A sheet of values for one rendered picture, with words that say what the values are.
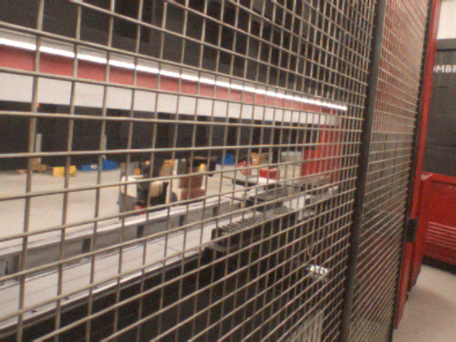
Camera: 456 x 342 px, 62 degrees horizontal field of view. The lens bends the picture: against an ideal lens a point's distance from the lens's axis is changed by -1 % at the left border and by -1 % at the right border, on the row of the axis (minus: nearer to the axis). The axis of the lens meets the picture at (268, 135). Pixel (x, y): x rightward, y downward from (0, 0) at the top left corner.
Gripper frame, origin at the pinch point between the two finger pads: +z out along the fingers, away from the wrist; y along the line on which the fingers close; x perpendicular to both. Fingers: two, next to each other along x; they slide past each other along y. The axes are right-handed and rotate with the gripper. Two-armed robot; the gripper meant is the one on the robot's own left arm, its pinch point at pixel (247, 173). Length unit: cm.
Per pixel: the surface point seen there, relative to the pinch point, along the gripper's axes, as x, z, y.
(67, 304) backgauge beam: -45, 31, -139
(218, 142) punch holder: -29, -8, -57
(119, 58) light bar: -58, -17, -123
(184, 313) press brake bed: 2, 51, -71
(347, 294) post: -80, 50, -100
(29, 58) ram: -39, -26, -132
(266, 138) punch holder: -29.5, -9.2, -18.1
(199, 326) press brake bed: 7, 60, -60
